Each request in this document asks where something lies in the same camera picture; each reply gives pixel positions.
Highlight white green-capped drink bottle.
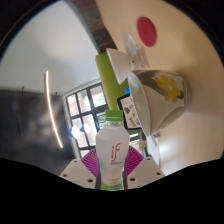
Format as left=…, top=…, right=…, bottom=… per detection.
left=95, top=109, right=131, bottom=191

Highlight sticker-covered black laptop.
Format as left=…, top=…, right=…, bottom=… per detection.
left=116, top=93, right=143, bottom=131

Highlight white paper sheets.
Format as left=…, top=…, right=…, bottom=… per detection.
left=125, top=33, right=150, bottom=69

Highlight flat round red coaster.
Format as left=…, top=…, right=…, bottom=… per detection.
left=136, top=16, right=158, bottom=48

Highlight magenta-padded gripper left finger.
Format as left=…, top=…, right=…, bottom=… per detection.
left=59, top=147, right=101, bottom=190

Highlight black pendant lamps group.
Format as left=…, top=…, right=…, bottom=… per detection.
left=70, top=123, right=92, bottom=140

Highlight green upholstered booth bench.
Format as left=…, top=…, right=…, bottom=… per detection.
left=95, top=51, right=141, bottom=126

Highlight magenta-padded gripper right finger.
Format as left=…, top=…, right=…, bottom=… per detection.
left=123, top=145, right=167, bottom=190

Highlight white flower-print paper cup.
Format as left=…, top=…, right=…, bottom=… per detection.
left=127, top=68, right=192, bottom=137

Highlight white ceramic bowl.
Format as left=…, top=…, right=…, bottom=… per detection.
left=105, top=47, right=132, bottom=86

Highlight long linear ceiling light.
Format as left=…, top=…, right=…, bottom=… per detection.
left=44, top=70, right=64, bottom=149

